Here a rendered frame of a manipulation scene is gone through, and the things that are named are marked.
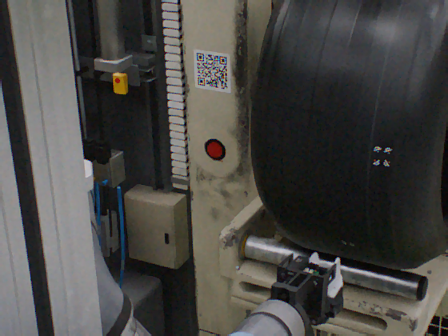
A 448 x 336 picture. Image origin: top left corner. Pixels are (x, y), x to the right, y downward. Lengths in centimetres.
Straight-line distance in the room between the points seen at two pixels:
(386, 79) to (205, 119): 48
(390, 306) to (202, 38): 58
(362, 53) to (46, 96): 96
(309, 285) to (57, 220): 85
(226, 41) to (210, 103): 13
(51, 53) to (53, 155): 4
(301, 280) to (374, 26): 39
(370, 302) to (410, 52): 49
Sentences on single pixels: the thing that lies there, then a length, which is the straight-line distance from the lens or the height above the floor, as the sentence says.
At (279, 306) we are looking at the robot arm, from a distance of 115.
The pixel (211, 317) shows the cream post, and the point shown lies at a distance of 186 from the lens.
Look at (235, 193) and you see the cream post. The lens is 167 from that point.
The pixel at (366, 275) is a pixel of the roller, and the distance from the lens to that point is 155.
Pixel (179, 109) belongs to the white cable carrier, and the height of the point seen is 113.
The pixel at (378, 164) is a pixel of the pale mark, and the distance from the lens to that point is 128.
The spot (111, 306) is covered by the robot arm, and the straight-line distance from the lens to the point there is 85.
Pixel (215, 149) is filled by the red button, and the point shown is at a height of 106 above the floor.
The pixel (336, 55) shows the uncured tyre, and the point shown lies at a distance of 130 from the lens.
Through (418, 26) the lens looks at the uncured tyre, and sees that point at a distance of 129.
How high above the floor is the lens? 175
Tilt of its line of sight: 26 degrees down
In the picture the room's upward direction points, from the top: 2 degrees counter-clockwise
